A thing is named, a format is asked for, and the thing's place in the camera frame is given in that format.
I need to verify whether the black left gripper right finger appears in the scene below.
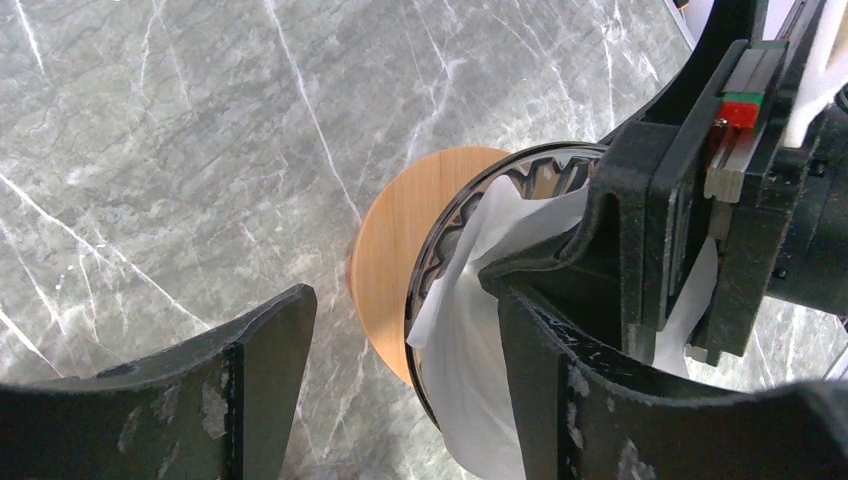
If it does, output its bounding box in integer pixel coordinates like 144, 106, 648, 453
498, 292, 847, 479

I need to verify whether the white paper coffee filter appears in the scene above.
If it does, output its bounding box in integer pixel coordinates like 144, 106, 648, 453
405, 174, 719, 480

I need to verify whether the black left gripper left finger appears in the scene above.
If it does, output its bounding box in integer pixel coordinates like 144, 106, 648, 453
1, 284, 317, 479

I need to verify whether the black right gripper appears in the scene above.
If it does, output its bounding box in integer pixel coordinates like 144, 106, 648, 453
481, 0, 847, 365

